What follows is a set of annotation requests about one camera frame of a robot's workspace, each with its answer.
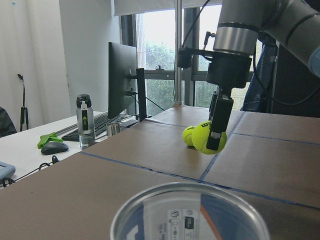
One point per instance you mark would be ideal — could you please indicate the clear Wilson tennis ball can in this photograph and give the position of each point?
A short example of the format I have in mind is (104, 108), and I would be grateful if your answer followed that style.
(187, 211)

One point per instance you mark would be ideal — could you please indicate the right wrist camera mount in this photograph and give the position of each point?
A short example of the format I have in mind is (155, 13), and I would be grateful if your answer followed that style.
(185, 56)

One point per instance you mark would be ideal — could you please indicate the brown paper table cover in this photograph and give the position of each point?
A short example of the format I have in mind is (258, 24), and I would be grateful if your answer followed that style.
(270, 160)

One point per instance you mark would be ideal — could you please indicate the clear water bottle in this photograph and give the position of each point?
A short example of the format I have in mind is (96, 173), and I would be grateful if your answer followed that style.
(85, 120)

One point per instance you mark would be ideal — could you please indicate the black computer monitor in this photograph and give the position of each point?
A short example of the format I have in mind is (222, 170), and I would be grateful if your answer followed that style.
(126, 81)

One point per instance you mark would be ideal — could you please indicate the black keyboard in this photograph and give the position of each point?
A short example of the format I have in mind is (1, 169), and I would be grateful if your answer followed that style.
(100, 126)

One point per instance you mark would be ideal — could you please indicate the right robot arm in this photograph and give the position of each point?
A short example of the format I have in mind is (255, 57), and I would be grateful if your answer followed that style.
(293, 23)

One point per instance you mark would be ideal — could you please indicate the far right tennis ball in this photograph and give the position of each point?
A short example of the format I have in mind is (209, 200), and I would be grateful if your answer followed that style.
(187, 135)

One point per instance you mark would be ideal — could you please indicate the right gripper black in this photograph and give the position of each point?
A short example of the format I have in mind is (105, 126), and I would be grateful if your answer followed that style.
(227, 71)

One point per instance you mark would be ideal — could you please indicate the dark computer mouse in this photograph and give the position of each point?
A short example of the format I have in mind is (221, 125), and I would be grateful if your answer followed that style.
(54, 147)

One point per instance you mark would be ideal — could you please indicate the black tripod stand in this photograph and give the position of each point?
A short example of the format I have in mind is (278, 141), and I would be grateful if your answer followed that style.
(24, 115)

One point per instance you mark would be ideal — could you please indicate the green plastic tool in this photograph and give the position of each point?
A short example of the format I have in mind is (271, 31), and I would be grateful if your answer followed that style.
(51, 137)

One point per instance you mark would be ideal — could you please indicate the small metal cup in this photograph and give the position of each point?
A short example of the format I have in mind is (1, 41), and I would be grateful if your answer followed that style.
(112, 129)

